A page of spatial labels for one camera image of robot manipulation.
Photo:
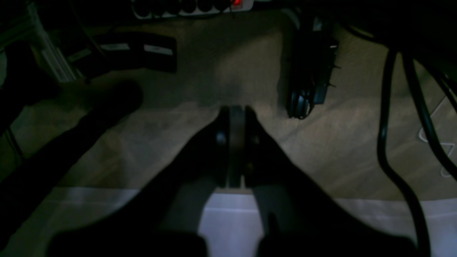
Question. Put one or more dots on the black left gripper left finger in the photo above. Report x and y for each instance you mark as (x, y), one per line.
(162, 220)

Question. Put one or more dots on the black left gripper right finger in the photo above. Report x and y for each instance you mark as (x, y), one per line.
(300, 219)

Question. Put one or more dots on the green table cloth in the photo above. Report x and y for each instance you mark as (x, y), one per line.
(230, 223)

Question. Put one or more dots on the black device on floor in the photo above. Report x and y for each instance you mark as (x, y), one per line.
(313, 59)

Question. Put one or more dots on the black box with labels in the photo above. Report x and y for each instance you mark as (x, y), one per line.
(136, 50)

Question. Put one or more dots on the white power strip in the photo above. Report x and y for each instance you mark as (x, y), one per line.
(155, 9)

